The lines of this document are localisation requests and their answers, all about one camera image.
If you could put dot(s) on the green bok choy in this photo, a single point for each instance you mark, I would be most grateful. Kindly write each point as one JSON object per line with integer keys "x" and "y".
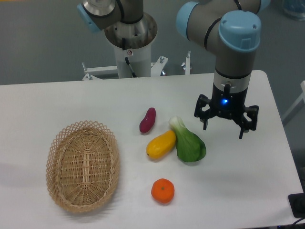
{"x": 189, "y": 147}

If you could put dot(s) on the orange fruit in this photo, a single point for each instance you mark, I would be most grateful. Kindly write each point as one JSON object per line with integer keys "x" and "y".
{"x": 163, "y": 191}

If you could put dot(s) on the blue object top right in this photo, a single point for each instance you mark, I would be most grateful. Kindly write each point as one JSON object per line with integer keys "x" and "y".
{"x": 294, "y": 9}

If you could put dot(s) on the white frame right edge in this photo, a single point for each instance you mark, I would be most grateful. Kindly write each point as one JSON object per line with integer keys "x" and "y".
{"x": 295, "y": 107}

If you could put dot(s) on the oval wicker basket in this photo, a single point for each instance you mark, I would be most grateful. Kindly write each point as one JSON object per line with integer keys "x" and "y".
{"x": 83, "y": 165}

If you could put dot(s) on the yellow mango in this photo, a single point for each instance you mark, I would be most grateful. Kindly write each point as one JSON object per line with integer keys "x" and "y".
{"x": 161, "y": 145}

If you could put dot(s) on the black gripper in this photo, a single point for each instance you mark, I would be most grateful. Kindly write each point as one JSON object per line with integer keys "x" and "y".
{"x": 228, "y": 106}

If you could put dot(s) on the black device at edge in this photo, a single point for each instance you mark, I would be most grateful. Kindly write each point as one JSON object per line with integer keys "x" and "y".
{"x": 297, "y": 204}

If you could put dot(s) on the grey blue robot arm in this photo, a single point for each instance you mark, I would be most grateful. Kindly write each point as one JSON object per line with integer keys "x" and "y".
{"x": 229, "y": 29}

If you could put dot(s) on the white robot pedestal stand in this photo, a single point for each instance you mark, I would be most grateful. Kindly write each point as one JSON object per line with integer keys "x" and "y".
{"x": 130, "y": 63}

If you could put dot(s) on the purple sweet potato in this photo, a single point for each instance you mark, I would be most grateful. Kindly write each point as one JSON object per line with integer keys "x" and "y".
{"x": 148, "y": 121}

